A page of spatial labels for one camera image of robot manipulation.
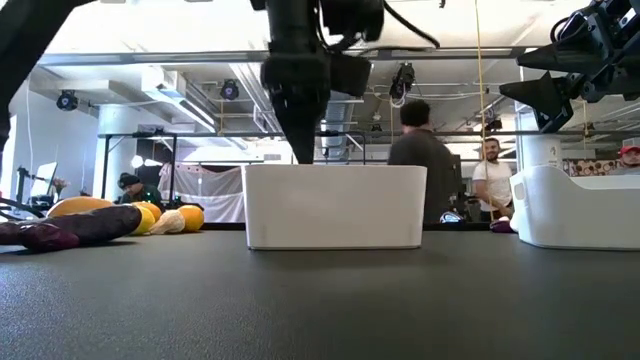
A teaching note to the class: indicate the white and blue object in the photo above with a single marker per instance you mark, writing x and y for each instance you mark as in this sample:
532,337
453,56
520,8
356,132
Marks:
451,217

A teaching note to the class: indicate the silver ventilation duct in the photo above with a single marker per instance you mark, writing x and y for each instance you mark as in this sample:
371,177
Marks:
344,120

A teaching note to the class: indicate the flower vase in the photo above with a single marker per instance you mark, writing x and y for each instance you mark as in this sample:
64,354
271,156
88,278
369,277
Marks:
60,186

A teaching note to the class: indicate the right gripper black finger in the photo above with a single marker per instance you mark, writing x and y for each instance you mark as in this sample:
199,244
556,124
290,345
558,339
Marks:
565,57
550,100

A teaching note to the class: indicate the large yellow lemon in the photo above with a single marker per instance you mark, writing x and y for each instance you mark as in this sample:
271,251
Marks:
77,205

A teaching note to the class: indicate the black metal rack frame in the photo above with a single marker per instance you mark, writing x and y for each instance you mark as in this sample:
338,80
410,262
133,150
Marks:
173,160

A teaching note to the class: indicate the person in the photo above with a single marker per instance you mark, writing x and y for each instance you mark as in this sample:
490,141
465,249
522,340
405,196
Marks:
420,160
629,157
495,180
134,190

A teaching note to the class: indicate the grey overhead beam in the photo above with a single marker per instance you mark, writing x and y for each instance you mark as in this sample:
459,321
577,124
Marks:
150,57

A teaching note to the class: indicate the white hanging cloth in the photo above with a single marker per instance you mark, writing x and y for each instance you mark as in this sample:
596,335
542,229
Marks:
210,192

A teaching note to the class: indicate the small beige ginger root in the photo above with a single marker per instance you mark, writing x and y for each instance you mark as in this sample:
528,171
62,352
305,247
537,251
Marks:
170,223

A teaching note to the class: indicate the white plastic basket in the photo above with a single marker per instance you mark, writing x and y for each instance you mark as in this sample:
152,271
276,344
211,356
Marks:
335,207
560,215

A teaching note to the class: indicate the floral patterned panel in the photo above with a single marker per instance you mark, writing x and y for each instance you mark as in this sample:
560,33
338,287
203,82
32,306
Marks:
590,167

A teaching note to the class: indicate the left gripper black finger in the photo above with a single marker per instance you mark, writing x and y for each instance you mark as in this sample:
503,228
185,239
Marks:
306,135

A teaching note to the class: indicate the bright computer screen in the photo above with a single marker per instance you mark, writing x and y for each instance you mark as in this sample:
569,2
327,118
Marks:
44,180

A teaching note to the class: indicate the long purple sweet potato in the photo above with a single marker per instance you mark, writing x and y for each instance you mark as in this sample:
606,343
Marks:
100,225

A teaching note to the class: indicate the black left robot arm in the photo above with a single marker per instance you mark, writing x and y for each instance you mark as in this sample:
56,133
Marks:
20,30

